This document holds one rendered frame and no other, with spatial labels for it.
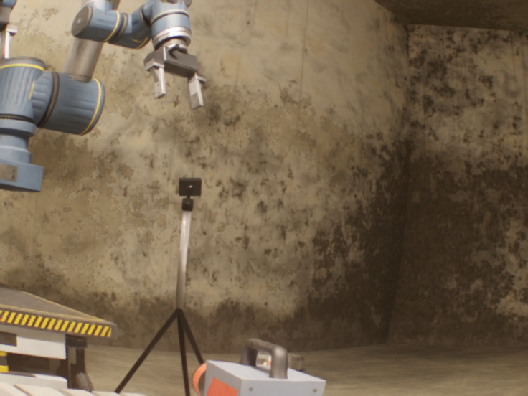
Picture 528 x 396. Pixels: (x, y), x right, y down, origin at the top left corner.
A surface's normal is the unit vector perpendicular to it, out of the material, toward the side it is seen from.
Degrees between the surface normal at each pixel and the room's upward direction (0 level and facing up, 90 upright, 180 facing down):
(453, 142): 90
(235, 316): 90
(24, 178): 90
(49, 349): 90
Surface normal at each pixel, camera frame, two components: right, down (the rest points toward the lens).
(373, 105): 0.79, 0.04
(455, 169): -0.61, -0.12
